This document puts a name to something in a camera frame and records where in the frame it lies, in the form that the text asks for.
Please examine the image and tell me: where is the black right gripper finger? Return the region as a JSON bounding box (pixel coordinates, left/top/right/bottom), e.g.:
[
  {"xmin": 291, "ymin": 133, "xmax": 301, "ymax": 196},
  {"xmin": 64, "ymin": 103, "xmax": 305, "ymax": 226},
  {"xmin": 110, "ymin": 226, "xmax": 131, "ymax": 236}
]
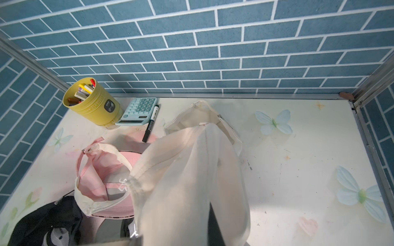
[{"xmin": 207, "ymin": 205, "xmax": 225, "ymax": 246}]

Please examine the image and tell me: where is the beige Colorado baseball cap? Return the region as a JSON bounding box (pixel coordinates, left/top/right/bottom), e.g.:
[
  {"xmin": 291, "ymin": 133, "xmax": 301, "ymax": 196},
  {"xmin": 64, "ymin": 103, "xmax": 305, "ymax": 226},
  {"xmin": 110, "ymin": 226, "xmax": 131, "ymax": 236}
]
[{"xmin": 126, "ymin": 100, "xmax": 250, "ymax": 246}]

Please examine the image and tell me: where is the grey baseball cap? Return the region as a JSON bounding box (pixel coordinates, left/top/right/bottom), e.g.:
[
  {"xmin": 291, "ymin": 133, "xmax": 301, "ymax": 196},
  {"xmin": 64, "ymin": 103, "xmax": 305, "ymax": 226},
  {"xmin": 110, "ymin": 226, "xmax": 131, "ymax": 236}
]
[{"xmin": 79, "ymin": 215, "xmax": 134, "ymax": 246}]

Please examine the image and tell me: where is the pink baseball cap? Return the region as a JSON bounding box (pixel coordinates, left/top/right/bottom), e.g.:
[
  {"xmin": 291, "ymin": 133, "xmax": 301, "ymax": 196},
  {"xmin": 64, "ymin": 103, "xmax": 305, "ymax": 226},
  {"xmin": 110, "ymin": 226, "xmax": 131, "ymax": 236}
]
[{"xmin": 74, "ymin": 137, "xmax": 141, "ymax": 219}]

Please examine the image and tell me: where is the black baseball cap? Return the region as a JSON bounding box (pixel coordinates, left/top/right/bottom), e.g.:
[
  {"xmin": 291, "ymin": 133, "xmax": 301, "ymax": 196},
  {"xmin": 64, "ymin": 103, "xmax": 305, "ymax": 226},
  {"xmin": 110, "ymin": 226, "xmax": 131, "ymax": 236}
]
[{"xmin": 8, "ymin": 196, "xmax": 83, "ymax": 246}]

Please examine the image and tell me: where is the black marker pen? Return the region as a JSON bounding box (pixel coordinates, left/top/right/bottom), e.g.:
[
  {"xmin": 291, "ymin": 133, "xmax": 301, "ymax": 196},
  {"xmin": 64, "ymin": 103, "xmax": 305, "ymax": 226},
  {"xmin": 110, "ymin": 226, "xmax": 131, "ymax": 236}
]
[{"xmin": 142, "ymin": 105, "xmax": 160, "ymax": 143}]

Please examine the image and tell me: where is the yellow pen holder cup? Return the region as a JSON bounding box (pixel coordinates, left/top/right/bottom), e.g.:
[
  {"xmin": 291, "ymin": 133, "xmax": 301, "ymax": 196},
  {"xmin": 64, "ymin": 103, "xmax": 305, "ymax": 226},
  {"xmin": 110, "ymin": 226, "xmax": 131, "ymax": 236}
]
[{"xmin": 63, "ymin": 77, "xmax": 124, "ymax": 129}]

